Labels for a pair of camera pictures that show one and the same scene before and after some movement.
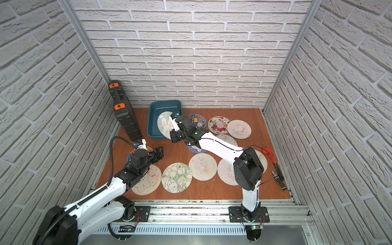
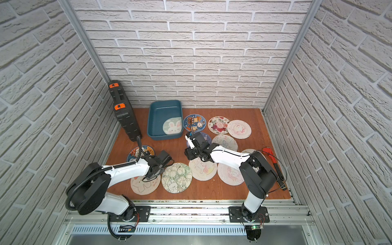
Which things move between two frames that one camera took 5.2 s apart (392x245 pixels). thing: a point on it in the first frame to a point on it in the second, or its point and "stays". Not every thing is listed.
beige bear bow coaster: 149,183 stays
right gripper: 173,136 to 188,153
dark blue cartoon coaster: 149,149 stays
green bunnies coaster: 176,177 stays
